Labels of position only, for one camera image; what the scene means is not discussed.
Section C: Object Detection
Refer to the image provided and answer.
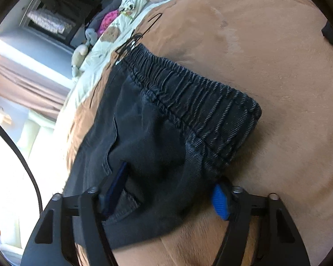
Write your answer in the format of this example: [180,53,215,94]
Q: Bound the pink curtain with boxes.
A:
[0,55,69,121]

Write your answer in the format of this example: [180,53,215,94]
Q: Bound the cream bed sheet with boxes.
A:
[53,2,164,154]

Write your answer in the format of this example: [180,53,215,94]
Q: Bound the floral hanging garment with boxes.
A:
[28,8,72,34]

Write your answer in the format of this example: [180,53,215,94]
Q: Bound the pink plush item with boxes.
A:
[97,10,119,36]

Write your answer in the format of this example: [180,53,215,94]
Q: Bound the dark denim pants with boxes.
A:
[63,45,262,249]

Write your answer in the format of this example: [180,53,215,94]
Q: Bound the brown bed blanket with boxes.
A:
[66,0,333,266]

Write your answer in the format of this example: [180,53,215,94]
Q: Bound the beige plush toy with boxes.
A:
[71,44,89,78]

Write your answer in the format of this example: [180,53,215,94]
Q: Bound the grey plush toy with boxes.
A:
[85,28,99,46]

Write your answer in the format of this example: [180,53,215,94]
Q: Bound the black cable on bed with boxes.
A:
[115,13,164,61]

